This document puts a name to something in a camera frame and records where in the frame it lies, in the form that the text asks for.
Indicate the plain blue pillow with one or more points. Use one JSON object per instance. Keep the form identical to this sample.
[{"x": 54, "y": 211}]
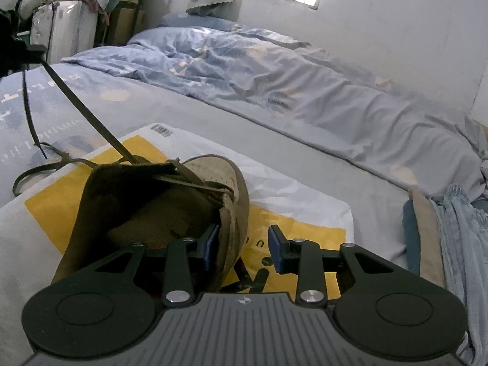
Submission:
[{"x": 198, "y": 22}]

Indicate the dark blue folded garment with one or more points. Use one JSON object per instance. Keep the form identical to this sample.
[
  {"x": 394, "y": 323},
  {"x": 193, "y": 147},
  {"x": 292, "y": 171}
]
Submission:
[{"x": 411, "y": 236}]

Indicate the brown suede shoe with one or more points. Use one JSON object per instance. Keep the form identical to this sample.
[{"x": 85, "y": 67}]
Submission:
[{"x": 133, "y": 206}]

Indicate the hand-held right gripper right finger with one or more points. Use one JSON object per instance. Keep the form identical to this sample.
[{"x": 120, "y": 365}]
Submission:
[{"x": 275, "y": 249}]

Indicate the black clothes rack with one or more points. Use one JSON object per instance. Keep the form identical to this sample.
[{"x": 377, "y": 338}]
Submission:
[{"x": 139, "y": 7}]

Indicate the cardboard box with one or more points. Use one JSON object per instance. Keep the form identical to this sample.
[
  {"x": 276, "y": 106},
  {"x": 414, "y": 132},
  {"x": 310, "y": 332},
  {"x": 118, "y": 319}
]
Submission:
[{"x": 125, "y": 23}]

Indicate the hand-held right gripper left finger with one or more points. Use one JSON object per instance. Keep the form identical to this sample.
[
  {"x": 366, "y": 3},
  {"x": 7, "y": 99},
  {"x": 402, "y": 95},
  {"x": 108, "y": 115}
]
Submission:
[{"x": 211, "y": 246}]

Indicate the beige folded garment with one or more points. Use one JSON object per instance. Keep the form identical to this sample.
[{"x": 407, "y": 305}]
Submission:
[{"x": 427, "y": 232}]

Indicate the pink striped cloth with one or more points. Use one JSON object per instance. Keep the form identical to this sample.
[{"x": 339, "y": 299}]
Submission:
[{"x": 87, "y": 2}]

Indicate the white and yellow plastic bag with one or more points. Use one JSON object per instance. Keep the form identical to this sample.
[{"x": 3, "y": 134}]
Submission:
[{"x": 297, "y": 206}]

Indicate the blue leaf-print duvet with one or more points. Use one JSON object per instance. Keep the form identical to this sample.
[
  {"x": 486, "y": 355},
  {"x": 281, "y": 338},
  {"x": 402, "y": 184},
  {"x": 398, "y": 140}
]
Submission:
[{"x": 286, "y": 84}]

